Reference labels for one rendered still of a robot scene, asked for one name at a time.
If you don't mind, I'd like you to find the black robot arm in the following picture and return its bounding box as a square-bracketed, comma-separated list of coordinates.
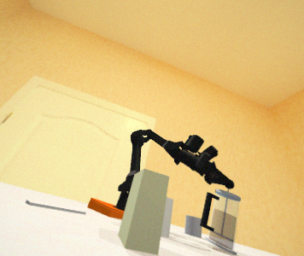
[113, 129, 218, 212]

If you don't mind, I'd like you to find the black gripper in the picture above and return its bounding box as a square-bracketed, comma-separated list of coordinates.
[188, 153, 231, 185]

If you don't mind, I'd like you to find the glass french press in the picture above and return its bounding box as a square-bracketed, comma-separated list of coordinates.
[200, 180, 241, 255]

